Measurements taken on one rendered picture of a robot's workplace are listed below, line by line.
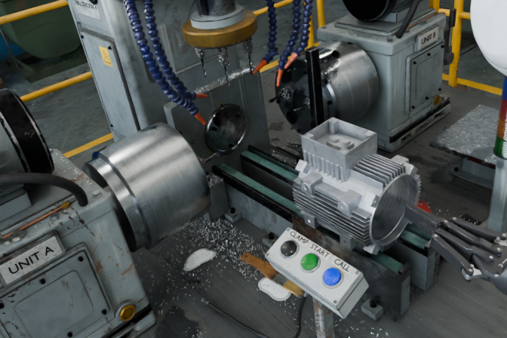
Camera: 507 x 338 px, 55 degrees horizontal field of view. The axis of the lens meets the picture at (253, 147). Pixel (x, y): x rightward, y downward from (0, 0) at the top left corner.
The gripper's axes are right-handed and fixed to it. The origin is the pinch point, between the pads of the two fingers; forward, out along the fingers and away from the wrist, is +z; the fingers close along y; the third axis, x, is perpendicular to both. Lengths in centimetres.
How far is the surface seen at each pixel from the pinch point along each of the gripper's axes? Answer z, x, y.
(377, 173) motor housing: 9.8, -6.6, 2.1
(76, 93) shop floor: 373, 155, -59
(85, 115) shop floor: 320, 148, -44
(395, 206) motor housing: 9.2, 7.0, -5.6
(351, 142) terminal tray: 19.0, -7.5, -1.2
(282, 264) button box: 9.6, -1.5, 27.8
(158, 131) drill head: 52, -7, 25
